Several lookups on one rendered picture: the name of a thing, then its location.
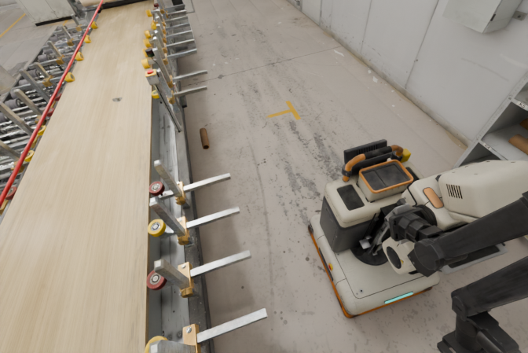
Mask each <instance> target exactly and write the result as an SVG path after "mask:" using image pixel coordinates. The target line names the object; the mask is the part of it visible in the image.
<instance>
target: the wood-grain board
mask: <svg viewBox="0 0 528 353"><path fill-rule="evenodd" d="M153 4H155V3H154V2H146V3H142V4H139V5H135V6H127V7H124V8H120V9H113V10H109V11H105V12H101V13H100V15H99V17H98V18H97V22H96V24H97V26H98V28H95V29H93V30H92V31H91V33H90V38H91V41H92V42H90V43H86V45H85V46H84V48H83V51H82V55H83V57H84V60H82V61H77V64H76V66H75V68H74V70H73V72H72V74H73V76H74V77H75V81H72V82H68V83H67V85H66V87H65V88H64V92H63V94H62V95H61V97H60V100H59V101H58V103H57V107H56V108H55V110H54V112H53V115H52V116H51V119H50V121H49V123H48V125H47V127H46V129H45V131H44V134H43V136H42V138H41V140H40V142H39V144H38V147H37V149H36V150H35V153H34V155H33V157H32V158H31V162H30V163H29V165H28V167H27V170H26V171H25V174H24V177H23V178H22V180H21V182H20V184H19V186H18V189H17V191H16V193H15V195H14V197H13V199H12V202H11V204H10V206H9V208H8V210H7V212H6V214H5V217H4V219H3V220H2V223H1V225H0V353H145V348H146V345H147V343H148V342H149V287H148V286H147V284H146V279H147V277H148V275H149V271H150V233H149V232H148V226H149V224H150V223H151V207H150V206H149V199H150V198H151V193H150V192H149V187H150V185H151V181H152V95H151V93H152V92H153V85H151V86H150V85H149V82H148V80H147V79H146V78H145V72H147V71H148V70H153V64H151V65H150V66H151V67H150V68H144V67H143V65H142V63H141V60H144V59H148V60H151V59H153V57H152V58H151V57H145V56H144V54H143V52H142V49H144V48H154V43H151V46H149V47H146V46H145V44H144V42H143V39H146V37H145V33H144V31H146V30H149V31H154V30H153V29H151V25H150V24H151V23H152V22H153V20H154V13H153V14H152V17H148V16H147V13H146V11H145V10H149V9H150V11H152V10H154V5H153ZM115 97H117V98H118V97H122V98H123V99H121V101H120V102H114V101H113V100H112V99H113V98H115Z"/></svg>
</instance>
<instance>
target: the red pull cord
mask: <svg viewBox="0 0 528 353"><path fill-rule="evenodd" d="M103 1H104V0H101V3H100V4H99V6H98V7H97V10H96V12H95V14H94V15H93V18H92V20H91V22H90V24H89V26H88V28H87V29H86V31H85V33H84V35H83V37H82V39H81V41H80V43H79V45H78V47H77V49H76V51H75V52H74V54H73V56H72V58H71V60H70V62H69V64H68V66H67V68H66V70H65V72H64V74H63V75H62V77H61V79H60V82H59V83H58V85H57V88H56V89H55V91H54V93H53V96H52V97H51V98H50V100H49V103H48V105H47V106H46V109H45V111H44V113H43V114H42V117H41V119H40V120H39V122H38V124H37V126H36V128H35V130H34V132H33V134H32V136H31V138H30V140H29V142H28V143H27V145H26V147H25V149H24V151H23V153H22V155H21V157H20V159H19V161H18V163H17V165H16V166H15V168H14V170H13V173H12V174H11V176H10V178H9V181H8V182H7V184H6V186H5V188H4V190H3V191H2V194H1V196H0V208H1V206H2V204H3V202H4V200H5V198H6V196H7V194H8V192H9V190H10V188H11V186H12V184H13V182H14V180H15V178H16V176H17V174H18V172H19V170H20V168H21V166H22V164H23V162H24V160H25V158H26V156H27V154H28V152H29V149H30V148H31V145H32V143H33V141H34V140H35V137H36V135H37V133H38V132H39V129H40V127H41V126H42V123H43V121H44V119H45V118H46V115H47V113H48V111H49V110H50V107H51V105H52V103H53V101H54V99H55V97H56V96H57V93H58V91H59V89H60V88H61V85H62V83H63V81H64V79H65V77H66V75H67V74H68V71H69V69H70V67H71V66H72V63H73V61H74V59H75V57H76V55H77V53H78V52H79V49H80V47H81V45H82V44H83V41H84V39H85V37H86V35H87V32H88V31H89V29H90V26H91V24H92V23H93V21H94V18H95V16H96V15H97V12H98V10H99V9H100V7H101V4H102V2H103Z"/></svg>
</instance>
